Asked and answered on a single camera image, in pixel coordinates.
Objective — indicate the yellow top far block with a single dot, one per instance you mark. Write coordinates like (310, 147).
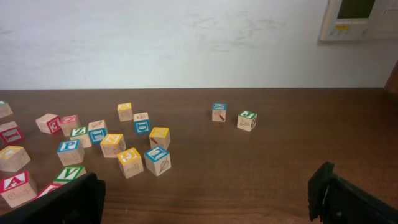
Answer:
(125, 112)

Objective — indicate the red I side block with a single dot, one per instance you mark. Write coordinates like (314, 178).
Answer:
(11, 133)

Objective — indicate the green Z wooden block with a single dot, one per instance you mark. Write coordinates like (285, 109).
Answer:
(82, 135)

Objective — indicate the green J wooden block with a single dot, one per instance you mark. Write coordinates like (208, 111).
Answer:
(247, 120)

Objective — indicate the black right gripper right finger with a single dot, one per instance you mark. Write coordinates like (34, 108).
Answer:
(332, 199)

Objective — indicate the red 9 wooden block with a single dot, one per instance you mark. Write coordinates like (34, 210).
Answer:
(47, 189)

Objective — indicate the green V wooden block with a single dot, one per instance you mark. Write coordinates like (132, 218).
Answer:
(68, 174)

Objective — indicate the blue P wooden block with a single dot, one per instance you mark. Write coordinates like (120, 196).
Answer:
(71, 152)

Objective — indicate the yellow block with red mark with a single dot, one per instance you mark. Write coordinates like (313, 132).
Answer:
(159, 136)

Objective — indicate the blue L wooden block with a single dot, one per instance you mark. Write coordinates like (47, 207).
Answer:
(97, 130)

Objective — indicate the blue X wooden block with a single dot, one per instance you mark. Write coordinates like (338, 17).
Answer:
(219, 112)

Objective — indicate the white wall control panel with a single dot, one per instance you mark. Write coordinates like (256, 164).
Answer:
(355, 20)

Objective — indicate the yellow S wooden block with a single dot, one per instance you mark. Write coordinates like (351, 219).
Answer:
(112, 145)

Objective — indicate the red circle top block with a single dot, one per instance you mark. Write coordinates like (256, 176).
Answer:
(68, 123)

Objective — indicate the green L wooden block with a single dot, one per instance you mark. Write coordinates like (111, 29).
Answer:
(5, 109)

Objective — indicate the red A wooden block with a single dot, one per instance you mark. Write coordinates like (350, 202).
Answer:
(18, 189)

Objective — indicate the blue D wooden block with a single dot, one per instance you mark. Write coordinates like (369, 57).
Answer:
(141, 123)

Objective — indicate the red E side block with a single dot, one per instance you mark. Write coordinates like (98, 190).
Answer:
(49, 123)

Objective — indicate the yellow E wooden block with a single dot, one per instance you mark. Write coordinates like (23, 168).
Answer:
(130, 162)

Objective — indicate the blue I wooden block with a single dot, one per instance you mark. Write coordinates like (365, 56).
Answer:
(158, 160)

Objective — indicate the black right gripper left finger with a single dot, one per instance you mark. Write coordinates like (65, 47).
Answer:
(79, 201)

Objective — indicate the yellow top middle block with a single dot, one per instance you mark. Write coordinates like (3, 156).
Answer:
(13, 158)

